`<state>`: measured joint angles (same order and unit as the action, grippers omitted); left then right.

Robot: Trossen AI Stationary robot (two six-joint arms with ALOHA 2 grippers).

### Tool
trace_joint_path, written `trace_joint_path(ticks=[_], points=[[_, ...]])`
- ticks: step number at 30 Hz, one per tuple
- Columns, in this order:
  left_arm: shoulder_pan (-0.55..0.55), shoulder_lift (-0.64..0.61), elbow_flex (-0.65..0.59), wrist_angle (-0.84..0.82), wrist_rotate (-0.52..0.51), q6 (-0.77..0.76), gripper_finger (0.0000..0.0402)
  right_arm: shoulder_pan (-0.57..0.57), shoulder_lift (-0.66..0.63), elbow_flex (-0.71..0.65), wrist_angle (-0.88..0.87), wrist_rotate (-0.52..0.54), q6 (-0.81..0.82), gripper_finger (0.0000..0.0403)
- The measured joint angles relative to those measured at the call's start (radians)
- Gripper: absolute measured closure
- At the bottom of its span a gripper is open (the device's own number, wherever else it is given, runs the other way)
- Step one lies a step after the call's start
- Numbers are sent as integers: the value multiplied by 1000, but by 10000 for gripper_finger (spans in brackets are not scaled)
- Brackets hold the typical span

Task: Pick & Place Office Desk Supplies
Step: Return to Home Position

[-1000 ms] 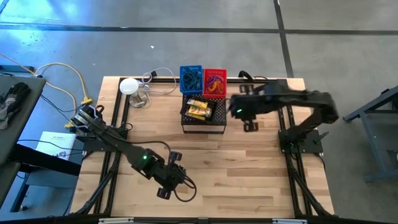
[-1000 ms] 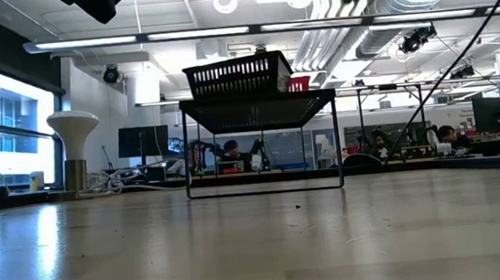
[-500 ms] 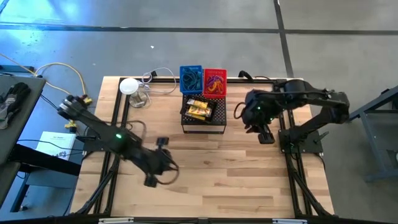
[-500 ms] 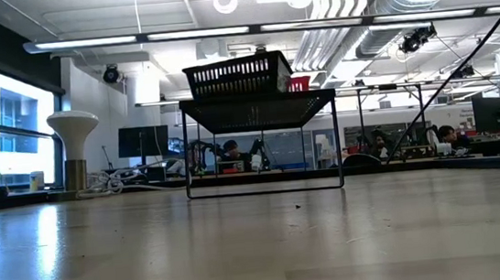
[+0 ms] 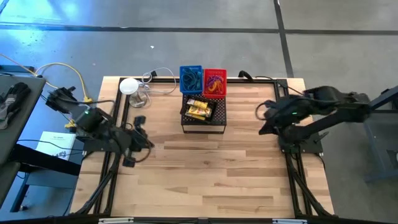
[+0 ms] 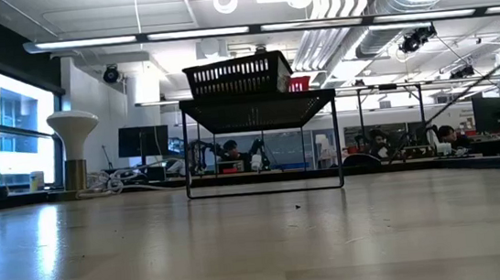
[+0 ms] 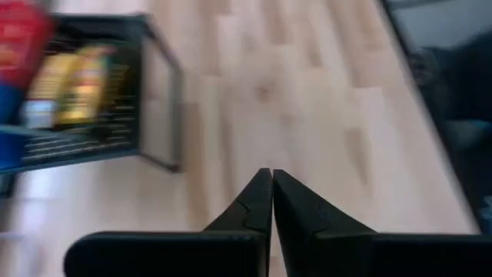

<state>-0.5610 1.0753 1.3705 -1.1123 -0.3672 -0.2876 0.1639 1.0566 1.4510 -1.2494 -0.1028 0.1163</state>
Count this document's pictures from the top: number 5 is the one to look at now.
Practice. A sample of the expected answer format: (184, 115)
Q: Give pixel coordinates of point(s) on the blue gray metal table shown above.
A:
(382, 140)

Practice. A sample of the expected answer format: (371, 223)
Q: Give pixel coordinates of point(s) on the black plastic basket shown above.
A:
(185, 107)

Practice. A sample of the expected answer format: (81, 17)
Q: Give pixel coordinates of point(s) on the black aluminium table frame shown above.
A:
(280, 81)

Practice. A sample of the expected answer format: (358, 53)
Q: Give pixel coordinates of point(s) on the white dome desk lamp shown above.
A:
(129, 86)

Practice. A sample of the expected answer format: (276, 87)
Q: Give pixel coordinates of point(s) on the blue plastic basket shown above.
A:
(181, 79)

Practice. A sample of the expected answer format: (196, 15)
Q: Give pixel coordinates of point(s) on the dark gray side table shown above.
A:
(34, 102)

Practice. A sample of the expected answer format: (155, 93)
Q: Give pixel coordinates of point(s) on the red plastic basket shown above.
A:
(204, 81)

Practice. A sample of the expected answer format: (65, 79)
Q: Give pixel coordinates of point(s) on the gray black work gloves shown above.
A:
(12, 99)

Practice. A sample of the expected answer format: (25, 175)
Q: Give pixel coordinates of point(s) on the black perforated metal shelf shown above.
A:
(220, 115)

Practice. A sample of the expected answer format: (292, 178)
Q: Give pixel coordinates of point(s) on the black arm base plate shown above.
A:
(311, 147)
(93, 146)

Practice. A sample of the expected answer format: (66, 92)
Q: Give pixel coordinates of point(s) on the small black plug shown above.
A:
(154, 73)

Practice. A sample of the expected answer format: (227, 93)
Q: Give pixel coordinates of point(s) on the silver edge bracket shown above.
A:
(116, 221)
(289, 221)

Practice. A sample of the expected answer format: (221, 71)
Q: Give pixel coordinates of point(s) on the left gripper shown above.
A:
(138, 138)

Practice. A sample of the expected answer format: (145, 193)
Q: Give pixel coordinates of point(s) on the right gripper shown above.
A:
(276, 113)

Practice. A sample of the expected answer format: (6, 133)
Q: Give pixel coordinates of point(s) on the white booklet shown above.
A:
(56, 144)

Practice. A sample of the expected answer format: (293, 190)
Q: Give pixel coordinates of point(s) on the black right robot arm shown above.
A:
(326, 105)

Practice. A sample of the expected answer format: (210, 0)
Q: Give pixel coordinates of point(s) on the blue gray metal stand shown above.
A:
(40, 180)

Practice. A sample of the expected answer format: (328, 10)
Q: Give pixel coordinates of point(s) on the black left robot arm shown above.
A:
(93, 124)

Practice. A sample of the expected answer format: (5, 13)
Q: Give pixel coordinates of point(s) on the black bench bar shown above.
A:
(46, 161)

